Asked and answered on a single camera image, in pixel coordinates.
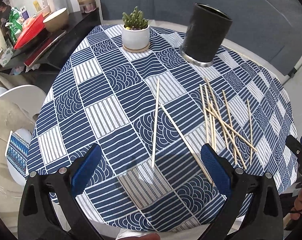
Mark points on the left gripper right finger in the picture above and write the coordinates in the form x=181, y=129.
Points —
x=264, y=217

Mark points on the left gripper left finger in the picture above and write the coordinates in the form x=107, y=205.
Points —
x=37, y=218

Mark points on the wooden chopstick pile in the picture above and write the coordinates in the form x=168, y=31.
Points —
x=231, y=125
x=211, y=120
x=205, y=114

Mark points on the wooden chopstick low diagonal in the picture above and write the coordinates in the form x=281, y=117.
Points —
x=230, y=128

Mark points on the wooden chopstick long crossing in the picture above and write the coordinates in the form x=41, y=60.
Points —
x=216, y=108

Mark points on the long diagonal wooden chopstick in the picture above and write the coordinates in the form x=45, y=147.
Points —
x=197, y=159

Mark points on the person's right hand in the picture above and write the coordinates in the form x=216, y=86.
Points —
x=296, y=211

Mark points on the white chair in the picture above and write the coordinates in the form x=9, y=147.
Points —
x=28, y=98

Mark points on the blue fabric sofa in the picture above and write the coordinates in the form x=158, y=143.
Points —
x=272, y=29

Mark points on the blue patterned tablecloth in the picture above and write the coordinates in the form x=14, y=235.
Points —
x=106, y=95

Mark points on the black side table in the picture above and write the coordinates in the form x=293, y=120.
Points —
x=50, y=51

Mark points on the black cylindrical utensil holder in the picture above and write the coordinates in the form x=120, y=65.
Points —
x=206, y=31

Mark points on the red plastic basket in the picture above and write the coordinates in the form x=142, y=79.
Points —
x=30, y=29

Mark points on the round wooden coaster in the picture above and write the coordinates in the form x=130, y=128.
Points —
x=137, y=50

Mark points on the beige bowl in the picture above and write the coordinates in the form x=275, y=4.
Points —
x=56, y=20

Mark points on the green snack bag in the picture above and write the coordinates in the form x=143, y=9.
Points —
x=14, y=24

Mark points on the cactus in white pot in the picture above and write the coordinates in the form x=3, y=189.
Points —
x=136, y=30

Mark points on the brown cardboard box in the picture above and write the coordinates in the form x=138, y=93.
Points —
x=87, y=6

